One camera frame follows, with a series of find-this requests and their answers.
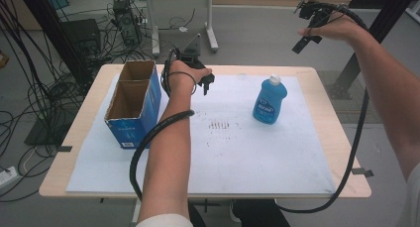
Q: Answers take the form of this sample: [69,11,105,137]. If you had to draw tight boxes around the thin black cable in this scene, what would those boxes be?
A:
[160,48,198,97]

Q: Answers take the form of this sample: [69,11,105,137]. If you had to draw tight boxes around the person's black trouser legs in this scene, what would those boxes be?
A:
[187,198,292,227]

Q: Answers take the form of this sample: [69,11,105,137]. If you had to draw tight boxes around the thick black sheathed cable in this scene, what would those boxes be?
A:
[129,109,196,202]
[275,3,371,215]

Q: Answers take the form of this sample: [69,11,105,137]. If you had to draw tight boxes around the person's right hand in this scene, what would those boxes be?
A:
[296,12,362,47]

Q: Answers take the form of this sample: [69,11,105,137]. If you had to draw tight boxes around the blue detergent bottle white cap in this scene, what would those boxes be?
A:
[252,73,288,126]

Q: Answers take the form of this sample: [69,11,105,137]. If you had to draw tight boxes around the black floor plate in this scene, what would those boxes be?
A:
[24,117,68,148]

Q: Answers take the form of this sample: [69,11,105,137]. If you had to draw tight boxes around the blue cardboard box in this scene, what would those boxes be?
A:
[104,59,162,151]

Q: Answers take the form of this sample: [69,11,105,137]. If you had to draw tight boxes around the white power strip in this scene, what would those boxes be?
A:
[0,166,18,189]

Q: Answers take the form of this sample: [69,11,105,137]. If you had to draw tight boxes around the white desk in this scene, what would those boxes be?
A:
[126,0,253,58]

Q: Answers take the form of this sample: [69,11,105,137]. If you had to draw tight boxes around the person's left hand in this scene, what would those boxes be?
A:
[166,59,213,95]

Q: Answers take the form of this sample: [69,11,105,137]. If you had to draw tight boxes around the bundle of black floor cables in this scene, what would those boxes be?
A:
[0,0,157,201]

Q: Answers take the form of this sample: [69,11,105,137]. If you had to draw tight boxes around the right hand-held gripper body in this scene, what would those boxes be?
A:
[293,0,349,45]

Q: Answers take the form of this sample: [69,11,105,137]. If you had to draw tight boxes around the black metal pole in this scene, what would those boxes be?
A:
[15,0,92,92]

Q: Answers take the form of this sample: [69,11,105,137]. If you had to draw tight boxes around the black computer tower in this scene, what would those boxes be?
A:
[111,0,143,47]

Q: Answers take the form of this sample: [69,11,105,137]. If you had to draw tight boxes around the black metal frame stand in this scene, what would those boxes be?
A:
[329,0,420,101]

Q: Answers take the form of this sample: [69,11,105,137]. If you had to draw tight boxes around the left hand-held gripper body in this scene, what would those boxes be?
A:
[161,33,216,96]

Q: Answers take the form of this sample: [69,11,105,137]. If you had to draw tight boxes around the black box case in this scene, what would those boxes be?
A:
[59,18,102,57]

